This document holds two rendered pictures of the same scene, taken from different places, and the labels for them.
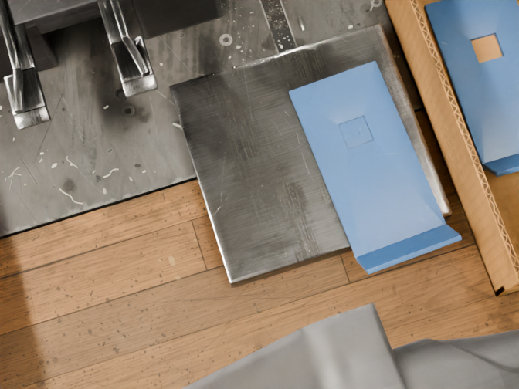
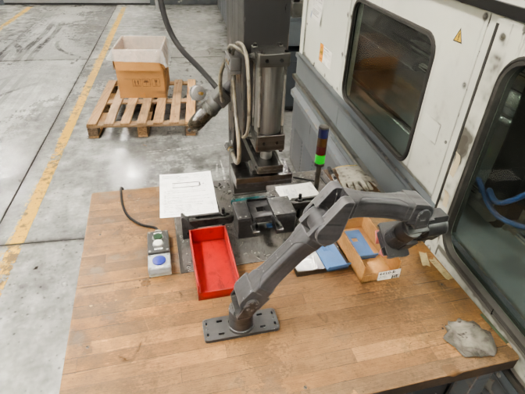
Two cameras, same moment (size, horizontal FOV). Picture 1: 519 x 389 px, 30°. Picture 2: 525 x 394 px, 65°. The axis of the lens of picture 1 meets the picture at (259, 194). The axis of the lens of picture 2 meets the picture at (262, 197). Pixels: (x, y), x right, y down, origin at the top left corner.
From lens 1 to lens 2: 0.82 m
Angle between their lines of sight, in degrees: 40
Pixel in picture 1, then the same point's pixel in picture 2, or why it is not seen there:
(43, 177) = (251, 254)
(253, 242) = (302, 266)
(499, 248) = (360, 264)
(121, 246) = not seen: hidden behind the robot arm
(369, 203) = (330, 260)
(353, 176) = (325, 256)
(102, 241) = not seen: hidden behind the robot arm
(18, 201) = (246, 258)
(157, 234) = not seen: hidden behind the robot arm
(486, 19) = (354, 234)
